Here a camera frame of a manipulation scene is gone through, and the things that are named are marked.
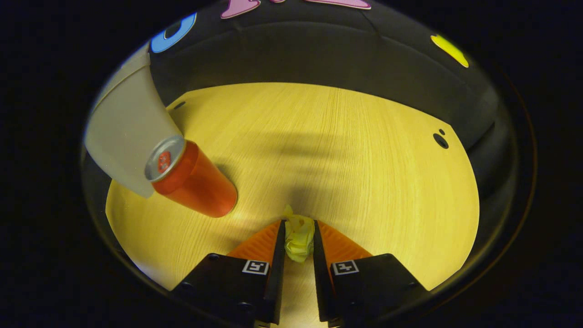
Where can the yellow paper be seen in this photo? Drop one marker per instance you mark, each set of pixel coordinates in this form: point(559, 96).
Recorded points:
point(299, 239)

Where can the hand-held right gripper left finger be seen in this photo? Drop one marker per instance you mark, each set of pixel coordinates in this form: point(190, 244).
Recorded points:
point(277, 282)

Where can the white desktop garbage bin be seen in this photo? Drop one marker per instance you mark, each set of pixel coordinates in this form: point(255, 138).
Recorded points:
point(127, 123)

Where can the black backdrop cloth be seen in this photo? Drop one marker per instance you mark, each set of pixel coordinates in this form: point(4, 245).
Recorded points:
point(319, 50)

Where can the red pop can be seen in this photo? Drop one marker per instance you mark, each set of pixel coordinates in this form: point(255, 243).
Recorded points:
point(200, 182)

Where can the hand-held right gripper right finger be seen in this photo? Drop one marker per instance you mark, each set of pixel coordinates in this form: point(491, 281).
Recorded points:
point(321, 291)

